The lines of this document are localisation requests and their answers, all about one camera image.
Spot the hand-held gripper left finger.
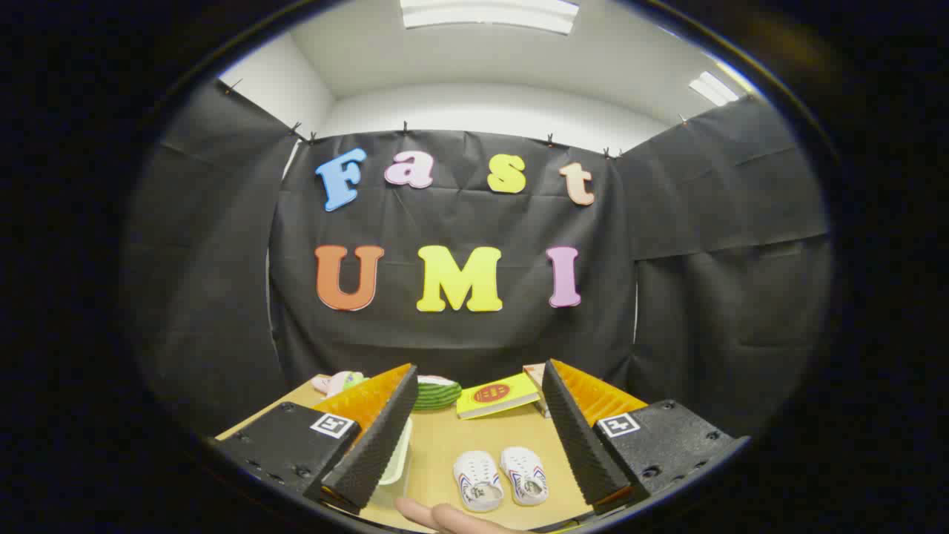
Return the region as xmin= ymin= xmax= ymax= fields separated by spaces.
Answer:
xmin=214 ymin=363 xmax=420 ymax=515

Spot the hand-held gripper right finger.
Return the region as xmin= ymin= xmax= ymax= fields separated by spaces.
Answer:
xmin=541 ymin=359 xmax=750 ymax=515

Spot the beige fabric storage box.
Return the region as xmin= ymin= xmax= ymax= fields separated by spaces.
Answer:
xmin=363 ymin=417 xmax=414 ymax=512

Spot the white canvas shoe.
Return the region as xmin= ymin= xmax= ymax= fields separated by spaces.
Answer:
xmin=500 ymin=446 xmax=550 ymax=507
xmin=453 ymin=449 xmax=506 ymax=513

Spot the pink and green plush toy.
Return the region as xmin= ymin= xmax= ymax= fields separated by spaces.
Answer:
xmin=311 ymin=370 xmax=368 ymax=398

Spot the watermelon slice plush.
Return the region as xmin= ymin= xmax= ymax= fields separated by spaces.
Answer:
xmin=412 ymin=375 xmax=463 ymax=412

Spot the tan cover book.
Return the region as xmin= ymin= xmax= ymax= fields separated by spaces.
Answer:
xmin=522 ymin=363 xmax=550 ymax=418

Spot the yellow book with red circle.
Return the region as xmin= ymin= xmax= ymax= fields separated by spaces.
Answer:
xmin=455 ymin=372 xmax=541 ymax=421

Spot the black backdrop cloth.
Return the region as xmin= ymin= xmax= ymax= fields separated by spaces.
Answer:
xmin=122 ymin=78 xmax=835 ymax=438

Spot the row of black cloth clips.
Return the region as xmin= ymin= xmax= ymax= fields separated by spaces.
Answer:
xmin=222 ymin=78 xmax=690 ymax=160

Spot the ceiling light panel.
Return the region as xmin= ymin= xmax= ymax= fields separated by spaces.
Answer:
xmin=400 ymin=0 xmax=580 ymax=36
xmin=688 ymin=70 xmax=742 ymax=107

